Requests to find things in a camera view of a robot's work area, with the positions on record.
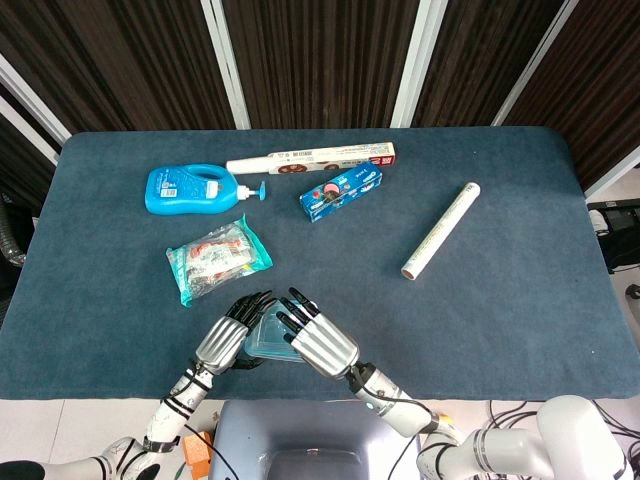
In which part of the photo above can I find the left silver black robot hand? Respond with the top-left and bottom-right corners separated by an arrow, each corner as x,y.
194,290 -> 276,376

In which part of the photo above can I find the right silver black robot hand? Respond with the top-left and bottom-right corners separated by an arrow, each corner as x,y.
275,286 -> 361,380

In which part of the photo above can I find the teal plastic lid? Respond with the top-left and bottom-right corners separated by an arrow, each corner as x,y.
243,299 -> 307,364

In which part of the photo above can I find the blue cookie box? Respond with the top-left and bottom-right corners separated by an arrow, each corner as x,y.
299,160 -> 385,224

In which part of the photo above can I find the long white baking paper box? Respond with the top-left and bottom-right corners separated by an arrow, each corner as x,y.
225,141 -> 396,176

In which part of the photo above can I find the green-edged snack packet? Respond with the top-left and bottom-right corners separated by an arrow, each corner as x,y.
165,213 -> 274,308

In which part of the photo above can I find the grey-blue robot torso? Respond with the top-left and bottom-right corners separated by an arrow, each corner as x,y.
207,399 -> 421,480

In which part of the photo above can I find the orange block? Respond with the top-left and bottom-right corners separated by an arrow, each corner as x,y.
182,434 -> 214,480

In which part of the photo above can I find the blue table cloth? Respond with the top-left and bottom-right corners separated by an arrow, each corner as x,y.
0,127 -> 640,401

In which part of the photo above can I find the blue detergent pump bottle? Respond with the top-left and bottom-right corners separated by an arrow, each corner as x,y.
144,166 -> 268,217

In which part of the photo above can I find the white paper roll tube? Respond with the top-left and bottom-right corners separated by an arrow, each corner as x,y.
400,181 -> 482,280

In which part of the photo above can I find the black equipment case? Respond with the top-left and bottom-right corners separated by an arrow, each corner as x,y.
587,198 -> 640,274

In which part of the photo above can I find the grey corrugated hose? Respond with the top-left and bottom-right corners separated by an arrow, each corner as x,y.
0,199 -> 27,266

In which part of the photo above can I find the white partition post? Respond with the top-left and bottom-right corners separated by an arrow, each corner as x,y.
390,0 -> 449,129
200,0 -> 251,130
492,0 -> 581,126
0,52 -> 71,147

